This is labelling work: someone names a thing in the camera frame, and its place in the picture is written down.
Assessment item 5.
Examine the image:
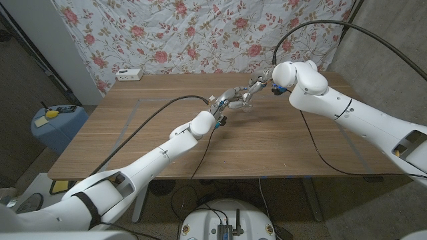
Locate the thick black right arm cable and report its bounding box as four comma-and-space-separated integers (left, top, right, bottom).
272, 19, 427, 83

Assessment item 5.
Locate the black flat device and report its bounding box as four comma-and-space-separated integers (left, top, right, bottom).
55, 105, 78, 114

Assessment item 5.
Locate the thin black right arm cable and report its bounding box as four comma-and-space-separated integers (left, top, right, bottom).
298, 109, 427, 179

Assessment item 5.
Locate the grey table leg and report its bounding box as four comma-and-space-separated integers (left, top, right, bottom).
302, 178, 324, 223

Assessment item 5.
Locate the blue round stool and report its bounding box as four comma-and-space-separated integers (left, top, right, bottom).
30, 105, 89, 156

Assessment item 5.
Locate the black backdrop stand pole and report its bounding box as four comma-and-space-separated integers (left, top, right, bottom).
338, 0, 365, 44

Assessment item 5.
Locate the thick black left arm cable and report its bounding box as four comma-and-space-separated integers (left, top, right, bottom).
88, 95, 210, 179

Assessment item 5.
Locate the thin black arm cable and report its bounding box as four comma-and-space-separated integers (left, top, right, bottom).
169, 128, 217, 201
298, 109, 427, 179

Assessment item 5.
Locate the white table leg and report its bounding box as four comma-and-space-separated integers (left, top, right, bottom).
131, 186, 149, 223

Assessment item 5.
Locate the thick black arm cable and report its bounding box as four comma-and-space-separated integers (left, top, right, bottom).
88, 95, 210, 179
272, 19, 427, 83

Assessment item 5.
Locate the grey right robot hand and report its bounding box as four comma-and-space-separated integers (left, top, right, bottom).
242, 66, 277, 103

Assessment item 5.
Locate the black router with antenna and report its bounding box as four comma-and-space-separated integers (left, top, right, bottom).
217, 209, 244, 240

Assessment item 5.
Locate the white power strip box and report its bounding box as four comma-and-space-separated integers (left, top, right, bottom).
115, 68, 143, 82

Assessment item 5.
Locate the yellow and black board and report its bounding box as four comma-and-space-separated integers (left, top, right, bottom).
49, 179, 83, 196

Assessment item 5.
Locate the floral backdrop cloth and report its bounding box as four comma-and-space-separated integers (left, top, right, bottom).
51, 0, 356, 97

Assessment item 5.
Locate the dark round floor plate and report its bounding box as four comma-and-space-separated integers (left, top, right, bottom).
13, 192, 44, 216

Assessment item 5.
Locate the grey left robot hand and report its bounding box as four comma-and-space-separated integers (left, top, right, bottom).
208, 86, 254, 117

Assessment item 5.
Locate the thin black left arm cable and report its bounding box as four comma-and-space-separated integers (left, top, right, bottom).
169, 128, 217, 201

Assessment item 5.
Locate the white robot torso base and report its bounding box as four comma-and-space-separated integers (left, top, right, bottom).
179, 199, 277, 240

